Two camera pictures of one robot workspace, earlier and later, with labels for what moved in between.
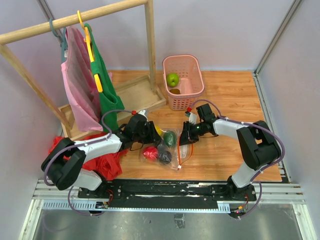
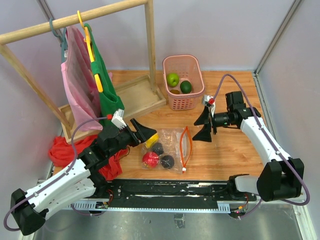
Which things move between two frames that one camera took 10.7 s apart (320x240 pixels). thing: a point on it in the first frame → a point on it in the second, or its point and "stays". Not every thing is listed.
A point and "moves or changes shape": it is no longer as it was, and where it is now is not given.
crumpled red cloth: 107,165 stays
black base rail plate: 165,194 stays
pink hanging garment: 81,79 stays
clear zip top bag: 168,150 moves or changes shape
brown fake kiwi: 175,91 stays
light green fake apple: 172,79 stays
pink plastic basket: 183,80 stays
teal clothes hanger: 63,44 stays
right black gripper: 186,136 → 204,134
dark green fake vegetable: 170,138 → 185,87
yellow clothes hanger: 97,81 stays
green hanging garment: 109,99 stays
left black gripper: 153,136 → 143,133
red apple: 151,153 → 151,159
